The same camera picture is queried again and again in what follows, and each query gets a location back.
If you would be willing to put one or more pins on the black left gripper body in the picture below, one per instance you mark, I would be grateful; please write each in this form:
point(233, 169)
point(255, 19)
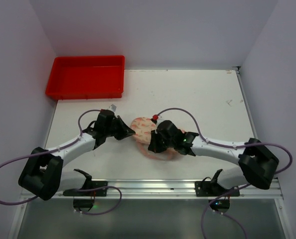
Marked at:
point(118, 127)

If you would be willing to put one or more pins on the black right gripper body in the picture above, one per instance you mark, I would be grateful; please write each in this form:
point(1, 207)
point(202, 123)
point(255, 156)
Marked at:
point(157, 142)

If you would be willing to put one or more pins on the floral mesh laundry bag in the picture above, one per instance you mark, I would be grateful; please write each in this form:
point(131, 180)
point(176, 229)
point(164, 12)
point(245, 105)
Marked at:
point(143, 127)

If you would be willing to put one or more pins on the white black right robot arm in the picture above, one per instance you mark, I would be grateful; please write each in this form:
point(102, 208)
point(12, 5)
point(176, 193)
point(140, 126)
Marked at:
point(196, 145)

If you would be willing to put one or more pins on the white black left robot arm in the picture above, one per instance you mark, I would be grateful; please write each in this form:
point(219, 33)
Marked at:
point(42, 175)

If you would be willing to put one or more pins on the red plastic tray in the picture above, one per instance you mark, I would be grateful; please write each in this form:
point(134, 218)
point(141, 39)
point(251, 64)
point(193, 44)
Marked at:
point(86, 77)

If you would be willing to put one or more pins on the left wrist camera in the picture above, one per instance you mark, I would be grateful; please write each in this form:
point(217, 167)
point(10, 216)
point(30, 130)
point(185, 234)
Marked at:
point(112, 108)

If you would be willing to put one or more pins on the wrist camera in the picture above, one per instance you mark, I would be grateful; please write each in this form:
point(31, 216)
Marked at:
point(112, 108)
point(156, 119)

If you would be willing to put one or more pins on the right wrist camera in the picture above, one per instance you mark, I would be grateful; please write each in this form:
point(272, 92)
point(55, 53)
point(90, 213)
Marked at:
point(156, 119)

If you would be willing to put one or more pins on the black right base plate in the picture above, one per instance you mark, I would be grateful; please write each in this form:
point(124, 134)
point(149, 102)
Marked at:
point(209, 188)

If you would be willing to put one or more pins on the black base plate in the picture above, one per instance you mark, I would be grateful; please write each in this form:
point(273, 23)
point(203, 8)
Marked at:
point(90, 188)
point(209, 188)

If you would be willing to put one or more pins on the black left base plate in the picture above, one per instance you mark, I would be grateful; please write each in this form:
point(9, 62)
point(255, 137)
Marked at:
point(90, 188)

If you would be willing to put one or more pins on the aluminium mounting rail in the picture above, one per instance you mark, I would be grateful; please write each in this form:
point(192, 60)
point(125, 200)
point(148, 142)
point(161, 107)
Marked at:
point(178, 189)

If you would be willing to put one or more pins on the aluminium right side rail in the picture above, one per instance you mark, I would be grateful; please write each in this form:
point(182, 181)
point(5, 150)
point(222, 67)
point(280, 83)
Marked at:
point(247, 104)

